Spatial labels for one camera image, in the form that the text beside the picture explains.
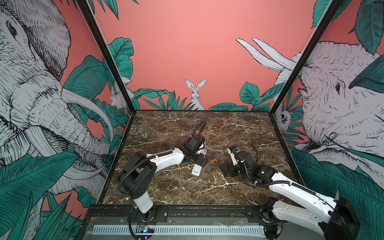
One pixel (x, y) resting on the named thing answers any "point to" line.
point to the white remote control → (196, 169)
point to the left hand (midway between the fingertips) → (201, 156)
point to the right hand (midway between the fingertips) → (225, 163)
